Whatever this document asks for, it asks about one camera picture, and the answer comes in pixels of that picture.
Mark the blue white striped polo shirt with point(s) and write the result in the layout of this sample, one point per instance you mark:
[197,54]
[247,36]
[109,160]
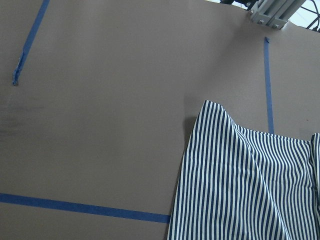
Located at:
[240,184]

